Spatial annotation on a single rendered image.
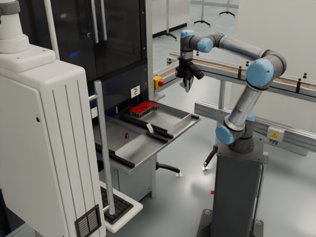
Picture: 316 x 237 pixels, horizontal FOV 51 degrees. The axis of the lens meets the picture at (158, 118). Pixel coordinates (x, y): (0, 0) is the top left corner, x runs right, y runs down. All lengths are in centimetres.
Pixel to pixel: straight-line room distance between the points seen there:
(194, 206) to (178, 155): 71
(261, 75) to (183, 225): 144
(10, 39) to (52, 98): 26
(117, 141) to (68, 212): 75
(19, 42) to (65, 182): 47
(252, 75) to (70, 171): 91
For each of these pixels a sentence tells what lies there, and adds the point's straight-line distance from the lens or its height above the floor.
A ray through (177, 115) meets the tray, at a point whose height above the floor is 88.
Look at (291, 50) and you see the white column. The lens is 320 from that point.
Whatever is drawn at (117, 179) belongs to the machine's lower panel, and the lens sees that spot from 232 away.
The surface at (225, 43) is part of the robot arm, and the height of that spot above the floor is 140.
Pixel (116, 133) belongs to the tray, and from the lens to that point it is 198.
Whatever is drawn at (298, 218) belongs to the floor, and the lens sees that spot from 284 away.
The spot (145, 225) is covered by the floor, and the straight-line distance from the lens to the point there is 261.
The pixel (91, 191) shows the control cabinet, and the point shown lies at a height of 108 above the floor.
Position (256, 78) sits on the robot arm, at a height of 133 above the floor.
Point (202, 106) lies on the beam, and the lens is 305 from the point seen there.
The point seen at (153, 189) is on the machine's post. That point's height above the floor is 8.
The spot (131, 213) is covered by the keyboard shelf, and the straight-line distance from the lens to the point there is 156.
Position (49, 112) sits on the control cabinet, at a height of 146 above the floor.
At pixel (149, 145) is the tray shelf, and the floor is 88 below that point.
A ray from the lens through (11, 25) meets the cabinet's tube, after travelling 115.
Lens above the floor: 190
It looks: 29 degrees down
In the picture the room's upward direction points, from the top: 1 degrees counter-clockwise
